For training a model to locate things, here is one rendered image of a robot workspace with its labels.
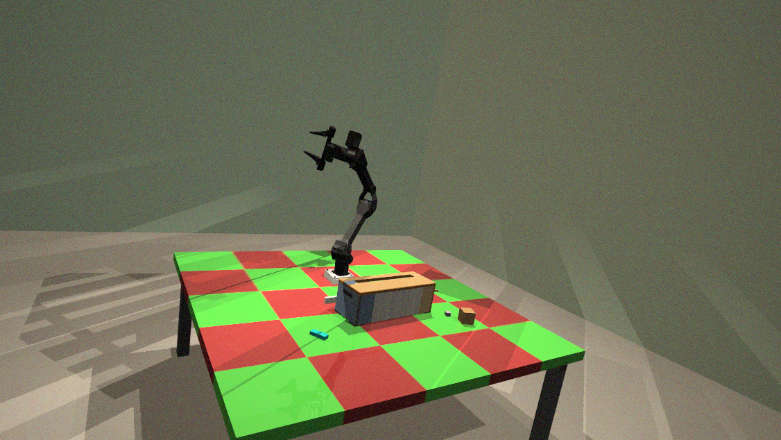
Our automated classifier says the brown cube with tan top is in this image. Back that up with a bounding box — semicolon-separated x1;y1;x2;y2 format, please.
458;307;476;325

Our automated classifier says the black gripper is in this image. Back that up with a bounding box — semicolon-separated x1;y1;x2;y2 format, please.
303;126;344;171

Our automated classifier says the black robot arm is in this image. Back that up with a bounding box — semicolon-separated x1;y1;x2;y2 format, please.
323;131;377;276

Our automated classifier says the small cyan block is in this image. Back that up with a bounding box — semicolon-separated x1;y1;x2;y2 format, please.
309;329;329;340

